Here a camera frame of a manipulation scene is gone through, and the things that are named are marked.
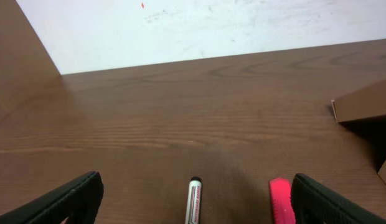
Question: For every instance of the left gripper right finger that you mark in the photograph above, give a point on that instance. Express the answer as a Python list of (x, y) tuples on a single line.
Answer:
[(313, 202)]

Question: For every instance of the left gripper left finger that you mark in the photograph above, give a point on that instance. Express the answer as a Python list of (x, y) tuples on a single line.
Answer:
[(77, 201)]

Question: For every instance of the orange utility knife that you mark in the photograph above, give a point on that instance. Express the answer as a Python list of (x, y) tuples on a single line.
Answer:
[(280, 192)]

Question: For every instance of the black whiteboard marker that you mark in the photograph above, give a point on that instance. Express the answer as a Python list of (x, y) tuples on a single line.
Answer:
[(194, 201)]

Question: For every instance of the open cardboard box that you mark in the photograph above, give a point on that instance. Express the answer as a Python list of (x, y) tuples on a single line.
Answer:
[(363, 112)]

